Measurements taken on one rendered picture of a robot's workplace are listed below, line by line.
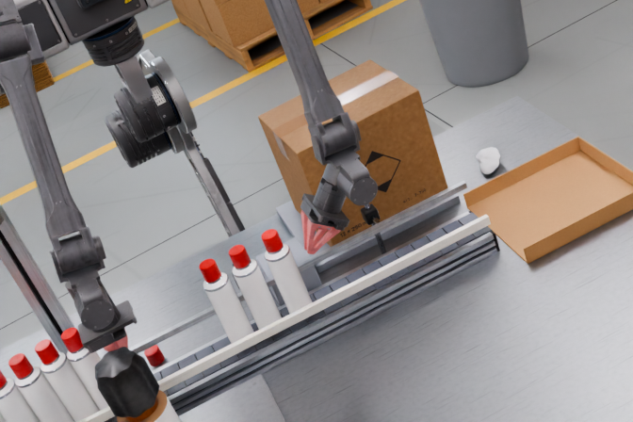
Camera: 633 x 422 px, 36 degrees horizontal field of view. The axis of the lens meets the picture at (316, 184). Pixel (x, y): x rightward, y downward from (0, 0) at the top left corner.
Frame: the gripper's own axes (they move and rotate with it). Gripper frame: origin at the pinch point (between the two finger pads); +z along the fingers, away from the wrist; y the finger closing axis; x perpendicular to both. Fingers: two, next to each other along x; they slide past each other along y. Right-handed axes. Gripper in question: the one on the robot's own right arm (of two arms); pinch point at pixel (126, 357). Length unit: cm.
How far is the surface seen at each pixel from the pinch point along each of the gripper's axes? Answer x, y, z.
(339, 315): 0.5, 39.6, 14.8
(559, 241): -7, 85, 18
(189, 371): 1.7, 8.6, 11.0
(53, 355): 4.9, -11.9, -4.5
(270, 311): 3.6, 27.8, 8.5
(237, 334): 3.8, 20.0, 10.0
